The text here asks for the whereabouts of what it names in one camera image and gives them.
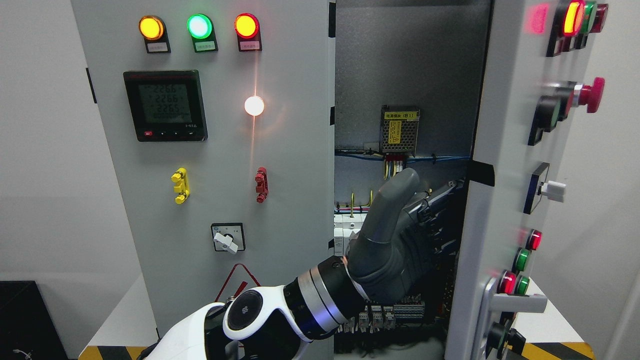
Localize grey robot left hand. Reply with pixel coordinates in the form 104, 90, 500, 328
347, 168, 462, 305

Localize grey cabinet door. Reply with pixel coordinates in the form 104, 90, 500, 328
71, 0, 334, 337
444, 0, 609, 360

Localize red indicator lamp left door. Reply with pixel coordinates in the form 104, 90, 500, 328
234, 13, 263, 51

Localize green indicator lamp left door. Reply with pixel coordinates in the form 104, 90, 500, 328
186, 13, 218, 53

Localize yellow indicator lamp left door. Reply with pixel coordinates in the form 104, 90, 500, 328
138, 14, 170, 54

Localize white socket breaker row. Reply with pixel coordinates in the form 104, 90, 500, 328
333, 213, 367, 256

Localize lower relay terminal row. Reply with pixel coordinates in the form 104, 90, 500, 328
337, 294, 426, 334

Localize metal mesh power supply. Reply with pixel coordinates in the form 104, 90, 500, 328
379, 105, 421, 154

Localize red terminal connector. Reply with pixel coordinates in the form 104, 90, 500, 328
254, 166, 269, 204

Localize red electrical hazard warning sticker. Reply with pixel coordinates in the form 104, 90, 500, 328
215, 263, 261, 303

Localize white glowing indicator lamp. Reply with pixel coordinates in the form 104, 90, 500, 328
244, 95, 265, 117

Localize yellow terminal connector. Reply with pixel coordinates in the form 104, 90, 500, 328
171, 167, 191, 205

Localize red emergency stop button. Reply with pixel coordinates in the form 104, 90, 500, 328
571, 77, 606, 114

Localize black digital power meter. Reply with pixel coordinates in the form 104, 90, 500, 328
123, 69, 208, 142

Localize silver door lever handle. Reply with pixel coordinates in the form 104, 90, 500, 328
470, 278, 547, 360

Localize white selector switch right door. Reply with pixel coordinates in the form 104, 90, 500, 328
523, 162, 567, 215

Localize white rotary selector switch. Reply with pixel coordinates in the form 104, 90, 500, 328
210, 222, 246, 255

